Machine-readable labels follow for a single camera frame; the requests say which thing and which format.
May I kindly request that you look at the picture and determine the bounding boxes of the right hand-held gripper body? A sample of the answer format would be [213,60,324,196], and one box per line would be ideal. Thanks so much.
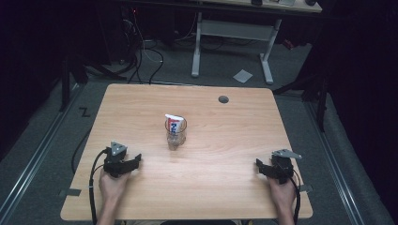
[265,148,303,185]

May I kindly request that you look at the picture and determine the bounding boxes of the clear glass cup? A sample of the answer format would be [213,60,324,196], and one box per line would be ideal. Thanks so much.
[164,115,189,152]

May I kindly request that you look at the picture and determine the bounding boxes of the dark metal stand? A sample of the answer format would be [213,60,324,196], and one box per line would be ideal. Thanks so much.
[272,69,330,133]
[58,51,90,113]

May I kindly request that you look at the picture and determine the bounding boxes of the bundle of black cables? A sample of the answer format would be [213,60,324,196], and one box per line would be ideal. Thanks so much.
[120,6,165,85]

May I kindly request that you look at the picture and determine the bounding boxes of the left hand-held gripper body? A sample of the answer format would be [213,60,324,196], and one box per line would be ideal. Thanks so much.
[102,141,133,179]

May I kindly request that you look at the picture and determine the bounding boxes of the black floor cable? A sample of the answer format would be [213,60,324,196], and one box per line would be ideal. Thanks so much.
[70,127,94,174]

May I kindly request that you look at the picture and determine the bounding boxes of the grey paper sheet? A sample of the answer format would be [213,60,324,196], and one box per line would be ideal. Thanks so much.
[232,68,254,84]

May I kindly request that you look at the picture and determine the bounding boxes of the white-legged wooden desk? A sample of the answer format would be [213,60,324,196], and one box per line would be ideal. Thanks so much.
[191,0,323,85]

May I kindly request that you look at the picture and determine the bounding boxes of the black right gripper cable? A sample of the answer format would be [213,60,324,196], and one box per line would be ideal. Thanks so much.
[288,173,302,225]

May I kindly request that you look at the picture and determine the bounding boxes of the white toothpaste tube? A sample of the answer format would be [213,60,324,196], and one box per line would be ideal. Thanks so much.
[164,113,185,135]

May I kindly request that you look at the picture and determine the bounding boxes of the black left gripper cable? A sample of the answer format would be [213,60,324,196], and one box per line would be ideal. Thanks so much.
[87,148,110,225]

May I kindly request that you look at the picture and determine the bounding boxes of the person's right hand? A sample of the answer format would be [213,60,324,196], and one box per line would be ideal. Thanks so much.
[267,175,298,215]

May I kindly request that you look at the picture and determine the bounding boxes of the metal floor rail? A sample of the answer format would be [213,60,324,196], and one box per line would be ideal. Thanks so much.
[0,83,84,223]
[304,100,366,225]

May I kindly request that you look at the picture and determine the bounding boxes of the person's left hand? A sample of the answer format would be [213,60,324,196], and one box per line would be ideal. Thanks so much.
[99,170,131,204]

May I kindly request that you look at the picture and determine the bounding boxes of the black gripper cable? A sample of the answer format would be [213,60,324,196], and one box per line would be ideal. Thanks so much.
[87,148,110,225]
[288,173,302,225]

